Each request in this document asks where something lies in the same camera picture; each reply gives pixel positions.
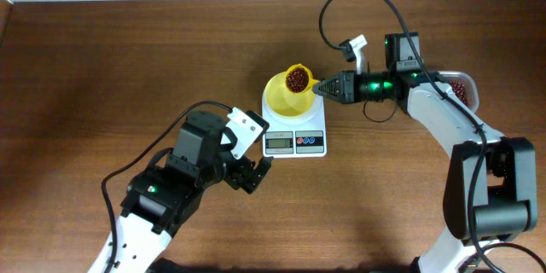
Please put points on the white digital kitchen scale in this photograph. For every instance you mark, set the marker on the white digital kitchen scale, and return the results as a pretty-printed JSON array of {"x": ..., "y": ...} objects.
[{"x": 302, "y": 136}]

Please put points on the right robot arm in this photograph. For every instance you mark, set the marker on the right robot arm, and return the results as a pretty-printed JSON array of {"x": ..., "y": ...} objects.
[{"x": 490, "y": 195}]

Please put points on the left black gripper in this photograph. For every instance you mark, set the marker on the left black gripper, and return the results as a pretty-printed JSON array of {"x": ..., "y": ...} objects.
[{"x": 235, "y": 176}]

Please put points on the red beans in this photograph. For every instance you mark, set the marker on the red beans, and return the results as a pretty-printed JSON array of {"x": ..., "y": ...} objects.
[{"x": 376, "y": 87}]

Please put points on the yellow plastic measuring scoop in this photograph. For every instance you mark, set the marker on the yellow plastic measuring scoop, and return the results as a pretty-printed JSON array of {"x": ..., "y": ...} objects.
[{"x": 299, "y": 79}]

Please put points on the yellow plastic bowl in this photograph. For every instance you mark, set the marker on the yellow plastic bowl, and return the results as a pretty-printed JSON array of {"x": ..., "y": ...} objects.
[{"x": 280, "y": 100}]

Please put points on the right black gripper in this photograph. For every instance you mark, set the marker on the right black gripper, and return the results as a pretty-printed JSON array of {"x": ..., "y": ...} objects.
[{"x": 347, "y": 87}]

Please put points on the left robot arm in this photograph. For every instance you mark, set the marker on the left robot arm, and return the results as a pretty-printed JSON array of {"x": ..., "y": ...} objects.
[{"x": 159, "y": 200}]

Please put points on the clear plastic container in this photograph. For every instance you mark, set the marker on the clear plastic container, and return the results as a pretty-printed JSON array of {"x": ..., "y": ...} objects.
[{"x": 464, "y": 87}]

